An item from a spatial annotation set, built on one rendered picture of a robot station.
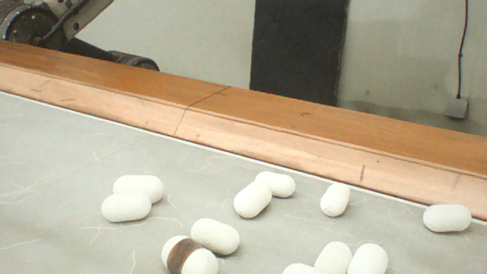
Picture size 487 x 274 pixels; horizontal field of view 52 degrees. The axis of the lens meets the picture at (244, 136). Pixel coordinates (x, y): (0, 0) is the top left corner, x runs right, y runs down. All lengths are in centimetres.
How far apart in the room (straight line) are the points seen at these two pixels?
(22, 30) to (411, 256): 75
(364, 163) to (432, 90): 196
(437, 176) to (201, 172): 19
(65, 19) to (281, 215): 70
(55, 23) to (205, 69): 176
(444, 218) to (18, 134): 38
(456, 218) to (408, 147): 9
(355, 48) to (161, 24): 104
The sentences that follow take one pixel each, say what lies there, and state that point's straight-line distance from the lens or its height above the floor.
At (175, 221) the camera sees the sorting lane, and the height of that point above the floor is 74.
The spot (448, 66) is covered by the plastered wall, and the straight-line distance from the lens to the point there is 234.
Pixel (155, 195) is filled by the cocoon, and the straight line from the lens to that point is 36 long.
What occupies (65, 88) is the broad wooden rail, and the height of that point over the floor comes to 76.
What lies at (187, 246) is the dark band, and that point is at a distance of 29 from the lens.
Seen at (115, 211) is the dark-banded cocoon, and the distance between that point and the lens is 34.
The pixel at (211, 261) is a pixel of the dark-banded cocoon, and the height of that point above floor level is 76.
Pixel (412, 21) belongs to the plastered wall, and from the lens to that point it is 231.
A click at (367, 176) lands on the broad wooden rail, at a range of 41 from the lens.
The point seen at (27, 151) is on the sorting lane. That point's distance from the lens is 47.
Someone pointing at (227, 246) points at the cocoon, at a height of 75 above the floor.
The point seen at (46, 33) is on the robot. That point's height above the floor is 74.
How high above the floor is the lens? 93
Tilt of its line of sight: 23 degrees down
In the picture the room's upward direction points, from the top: 3 degrees clockwise
